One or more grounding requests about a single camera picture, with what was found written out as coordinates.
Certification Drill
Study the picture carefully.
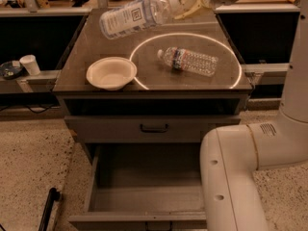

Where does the metal shelf rail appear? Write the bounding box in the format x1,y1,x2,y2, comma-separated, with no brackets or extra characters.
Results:
0,70,61,94

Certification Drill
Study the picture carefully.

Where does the white paper bowl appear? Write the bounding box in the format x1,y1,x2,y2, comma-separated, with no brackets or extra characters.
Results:
86,57,138,90

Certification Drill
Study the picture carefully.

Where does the closed grey drawer front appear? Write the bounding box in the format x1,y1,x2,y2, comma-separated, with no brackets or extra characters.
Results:
64,115,241,143

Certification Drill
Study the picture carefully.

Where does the black bar on floor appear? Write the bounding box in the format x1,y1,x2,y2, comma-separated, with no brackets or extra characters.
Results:
38,188,61,231

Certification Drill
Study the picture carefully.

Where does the white paper cup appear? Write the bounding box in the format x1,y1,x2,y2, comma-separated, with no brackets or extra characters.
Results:
19,55,40,76

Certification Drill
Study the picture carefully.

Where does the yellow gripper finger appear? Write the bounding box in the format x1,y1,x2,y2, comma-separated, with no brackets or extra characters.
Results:
173,0,211,19

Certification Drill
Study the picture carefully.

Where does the red label clear bottle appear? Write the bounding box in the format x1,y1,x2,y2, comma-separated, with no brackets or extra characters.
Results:
157,47,218,77

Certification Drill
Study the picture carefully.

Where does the black drawer handle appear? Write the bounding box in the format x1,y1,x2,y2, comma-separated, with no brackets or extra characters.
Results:
140,124,168,133

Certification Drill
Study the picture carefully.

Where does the dark small dish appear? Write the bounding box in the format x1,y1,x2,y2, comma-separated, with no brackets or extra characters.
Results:
0,61,23,80

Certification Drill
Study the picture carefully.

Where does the grey drawer cabinet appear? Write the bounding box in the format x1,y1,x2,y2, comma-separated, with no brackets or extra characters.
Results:
53,10,252,158

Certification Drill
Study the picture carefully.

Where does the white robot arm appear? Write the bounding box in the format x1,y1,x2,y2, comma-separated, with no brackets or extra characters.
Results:
200,0,308,231

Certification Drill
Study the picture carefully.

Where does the open grey lower drawer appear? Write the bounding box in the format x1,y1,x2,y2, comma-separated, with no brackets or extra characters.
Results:
68,143,207,231

